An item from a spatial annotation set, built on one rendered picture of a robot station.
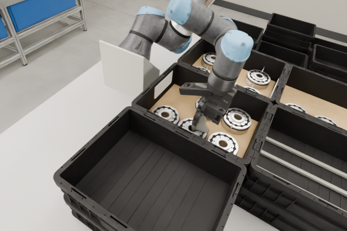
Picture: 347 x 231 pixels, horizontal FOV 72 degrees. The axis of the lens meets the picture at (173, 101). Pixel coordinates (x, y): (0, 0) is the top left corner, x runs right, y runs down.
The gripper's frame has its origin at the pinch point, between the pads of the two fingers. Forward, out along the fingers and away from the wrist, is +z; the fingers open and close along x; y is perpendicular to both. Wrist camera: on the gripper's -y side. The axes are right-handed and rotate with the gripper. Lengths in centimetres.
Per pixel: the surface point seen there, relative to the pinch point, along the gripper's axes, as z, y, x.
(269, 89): -1.1, 16.7, 39.2
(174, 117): -0.3, -7.5, -2.4
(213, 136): -1.1, 7.3, -1.9
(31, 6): 49, -188, 67
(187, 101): 2.4, -8.7, 10.6
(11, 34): 65, -184, 42
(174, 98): 2.8, -13.5, 9.2
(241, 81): 0.0, 4.8, 36.5
